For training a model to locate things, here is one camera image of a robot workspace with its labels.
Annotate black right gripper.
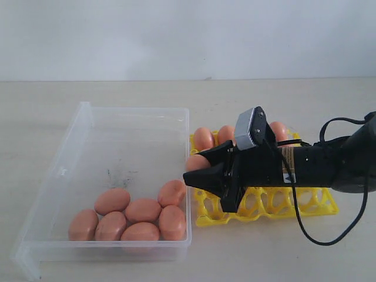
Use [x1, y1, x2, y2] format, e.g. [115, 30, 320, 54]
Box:
[183, 140, 281, 212]

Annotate brown egg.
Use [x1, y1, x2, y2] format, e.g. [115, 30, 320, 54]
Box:
[157, 179, 186, 207]
[95, 211, 127, 241]
[270, 121, 288, 142]
[217, 125, 236, 145]
[120, 222, 160, 241]
[193, 127, 215, 151]
[125, 198, 162, 223]
[159, 205, 186, 241]
[68, 209, 99, 241]
[185, 154, 211, 172]
[94, 187, 130, 216]

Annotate yellow plastic egg tray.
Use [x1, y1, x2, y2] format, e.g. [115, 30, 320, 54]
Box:
[187, 129, 340, 227]

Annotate clear plastic container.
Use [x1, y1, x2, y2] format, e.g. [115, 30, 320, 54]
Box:
[11, 102, 192, 281]

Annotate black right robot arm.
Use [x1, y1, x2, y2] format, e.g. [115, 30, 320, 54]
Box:
[183, 106, 375, 213]

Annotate black camera cable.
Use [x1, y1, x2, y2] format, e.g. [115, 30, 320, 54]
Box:
[276, 117, 372, 246]

